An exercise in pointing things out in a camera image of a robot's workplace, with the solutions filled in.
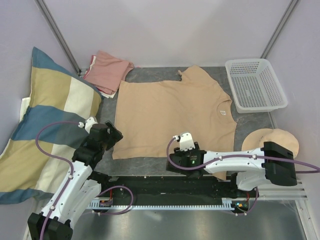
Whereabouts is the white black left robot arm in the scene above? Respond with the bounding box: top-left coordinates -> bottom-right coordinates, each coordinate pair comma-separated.
27,117 -> 123,240

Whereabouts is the blue yellow striped pillow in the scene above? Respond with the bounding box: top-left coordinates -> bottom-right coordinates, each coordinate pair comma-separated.
0,47 -> 102,205

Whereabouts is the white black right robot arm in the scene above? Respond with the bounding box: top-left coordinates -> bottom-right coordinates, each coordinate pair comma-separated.
166,142 -> 298,197

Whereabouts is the aluminium frame post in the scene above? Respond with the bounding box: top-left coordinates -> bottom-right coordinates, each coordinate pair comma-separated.
34,0 -> 82,76
260,0 -> 300,59

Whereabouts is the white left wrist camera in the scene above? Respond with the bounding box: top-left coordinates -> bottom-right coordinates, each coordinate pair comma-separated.
77,116 -> 98,134

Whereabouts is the folded pink t shirt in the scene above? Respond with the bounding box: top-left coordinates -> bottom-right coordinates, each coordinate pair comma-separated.
84,50 -> 134,95

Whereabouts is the beige bucket hat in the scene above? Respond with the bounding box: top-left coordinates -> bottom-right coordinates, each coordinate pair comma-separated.
241,128 -> 300,158

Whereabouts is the left aluminium frame post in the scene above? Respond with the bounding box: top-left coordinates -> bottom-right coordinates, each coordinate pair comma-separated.
34,0 -> 82,76

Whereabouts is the beige t shirt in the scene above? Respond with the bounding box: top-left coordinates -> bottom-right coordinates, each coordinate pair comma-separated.
111,64 -> 237,181

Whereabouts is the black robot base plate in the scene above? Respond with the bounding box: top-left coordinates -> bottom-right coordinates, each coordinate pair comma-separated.
89,171 -> 259,205

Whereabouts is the right aluminium frame post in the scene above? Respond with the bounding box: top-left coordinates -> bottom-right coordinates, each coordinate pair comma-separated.
260,0 -> 300,59

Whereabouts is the grey slotted cable duct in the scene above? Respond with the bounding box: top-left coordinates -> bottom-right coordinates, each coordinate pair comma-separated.
86,197 -> 249,211

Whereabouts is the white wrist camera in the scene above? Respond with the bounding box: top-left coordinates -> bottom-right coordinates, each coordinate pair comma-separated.
173,132 -> 196,152
77,116 -> 98,134

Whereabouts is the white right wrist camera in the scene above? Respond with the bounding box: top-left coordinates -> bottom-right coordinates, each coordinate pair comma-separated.
173,132 -> 196,152

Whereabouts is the white plastic basket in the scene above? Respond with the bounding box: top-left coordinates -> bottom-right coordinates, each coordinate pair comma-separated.
225,58 -> 288,114

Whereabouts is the aluminium rail right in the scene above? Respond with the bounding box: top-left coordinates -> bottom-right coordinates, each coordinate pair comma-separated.
258,181 -> 308,201

